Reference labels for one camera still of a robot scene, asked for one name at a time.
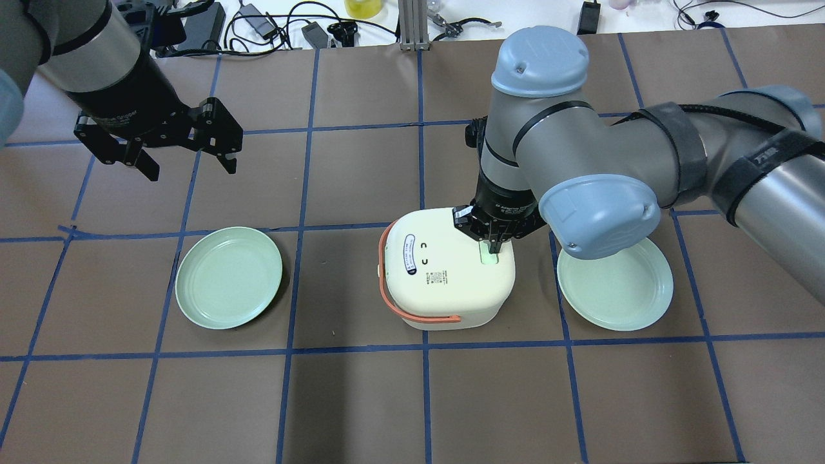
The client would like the left green plate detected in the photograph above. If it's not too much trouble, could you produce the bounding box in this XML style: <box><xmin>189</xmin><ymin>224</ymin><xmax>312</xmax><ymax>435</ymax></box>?
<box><xmin>174</xmin><ymin>226</ymin><xmax>284</xmax><ymax>330</ymax></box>

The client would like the right green plate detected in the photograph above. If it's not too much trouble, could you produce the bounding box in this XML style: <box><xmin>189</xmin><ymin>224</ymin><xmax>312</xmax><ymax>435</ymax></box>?
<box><xmin>557</xmin><ymin>238</ymin><xmax>674</xmax><ymax>331</ymax></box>

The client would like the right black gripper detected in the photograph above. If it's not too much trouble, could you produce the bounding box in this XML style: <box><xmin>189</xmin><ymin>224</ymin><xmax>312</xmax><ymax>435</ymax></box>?
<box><xmin>452</xmin><ymin>174</ymin><xmax>546</xmax><ymax>255</ymax></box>

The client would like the green plate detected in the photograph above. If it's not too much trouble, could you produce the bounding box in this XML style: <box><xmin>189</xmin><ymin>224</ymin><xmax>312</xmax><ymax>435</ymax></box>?
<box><xmin>174</xmin><ymin>226</ymin><xmax>284</xmax><ymax>330</ymax></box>
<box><xmin>557</xmin><ymin>238</ymin><xmax>674</xmax><ymax>331</ymax></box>

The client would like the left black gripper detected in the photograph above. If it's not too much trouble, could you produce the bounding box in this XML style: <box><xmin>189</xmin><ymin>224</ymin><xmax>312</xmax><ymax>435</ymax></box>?
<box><xmin>73</xmin><ymin>50</ymin><xmax>244</xmax><ymax>182</ymax></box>

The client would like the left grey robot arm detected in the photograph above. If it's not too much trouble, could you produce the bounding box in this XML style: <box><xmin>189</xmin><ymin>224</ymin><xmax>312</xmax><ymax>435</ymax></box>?
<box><xmin>2</xmin><ymin>1</ymin><xmax>244</xmax><ymax>181</ymax></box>

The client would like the black power adapter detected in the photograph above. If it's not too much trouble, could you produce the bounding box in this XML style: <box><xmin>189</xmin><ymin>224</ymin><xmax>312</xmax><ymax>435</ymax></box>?
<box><xmin>301</xmin><ymin>21</ymin><xmax>331</xmax><ymax>49</ymax></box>

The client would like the black plug adapter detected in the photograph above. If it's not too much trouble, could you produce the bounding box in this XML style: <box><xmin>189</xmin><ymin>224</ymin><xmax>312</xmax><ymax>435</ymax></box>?
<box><xmin>576</xmin><ymin>1</ymin><xmax>601</xmax><ymax>35</ymax></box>

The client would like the grey power brick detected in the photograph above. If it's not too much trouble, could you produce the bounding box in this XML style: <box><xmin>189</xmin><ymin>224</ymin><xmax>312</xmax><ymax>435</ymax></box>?
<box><xmin>238</xmin><ymin>3</ymin><xmax>277</xmax><ymax>41</ymax></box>

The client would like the black cable right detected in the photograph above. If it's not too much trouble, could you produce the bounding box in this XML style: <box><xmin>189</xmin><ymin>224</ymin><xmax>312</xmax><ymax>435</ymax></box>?
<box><xmin>670</xmin><ymin>0</ymin><xmax>825</xmax><ymax>30</ymax></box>

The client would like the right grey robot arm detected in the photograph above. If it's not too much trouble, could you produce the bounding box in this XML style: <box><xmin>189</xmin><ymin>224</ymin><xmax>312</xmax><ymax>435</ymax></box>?
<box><xmin>452</xmin><ymin>26</ymin><xmax>824</xmax><ymax>300</ymax></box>

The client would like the metal pliers tool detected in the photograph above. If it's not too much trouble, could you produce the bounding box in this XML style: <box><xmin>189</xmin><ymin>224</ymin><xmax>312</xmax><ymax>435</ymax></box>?
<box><xmin>427</xmin><ymin>10</ymin><xmax>503</xmax><ymax>42</ymax></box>

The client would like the white rice cooker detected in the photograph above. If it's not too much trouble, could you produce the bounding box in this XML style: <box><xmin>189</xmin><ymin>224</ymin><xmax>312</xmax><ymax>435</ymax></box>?
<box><xmin>377</xmin><ymin>208</ymin><xmax>516</xmax><ymax>330</ymax></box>

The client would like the aluminium extrusion post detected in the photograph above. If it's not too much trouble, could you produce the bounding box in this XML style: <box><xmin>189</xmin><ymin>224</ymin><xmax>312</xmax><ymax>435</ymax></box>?
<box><xmin>398</xmin><ymin>0</ymin><xmax>431</xmax><ymax>51</ymax></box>

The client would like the black laptop brick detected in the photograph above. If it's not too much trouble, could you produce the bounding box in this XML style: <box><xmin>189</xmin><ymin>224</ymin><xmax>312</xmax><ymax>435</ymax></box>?
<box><xmin>174</xmin><ymin>2</ymin><xmax>225</xmax><ymax>51</ymax></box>

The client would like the yellow-green cup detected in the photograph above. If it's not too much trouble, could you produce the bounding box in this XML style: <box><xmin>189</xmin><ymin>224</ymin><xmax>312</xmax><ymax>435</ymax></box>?
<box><xmin>343</xmin><ymin>0</ymin><xmax>383</xmax><ymax>20</ymax></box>

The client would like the black cable loop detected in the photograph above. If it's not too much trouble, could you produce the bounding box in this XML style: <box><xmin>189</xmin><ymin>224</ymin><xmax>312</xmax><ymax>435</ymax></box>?
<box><xmin>222</xmin><ymin>1</ymin><xmax>399</xmax><ymax>57</ymax></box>

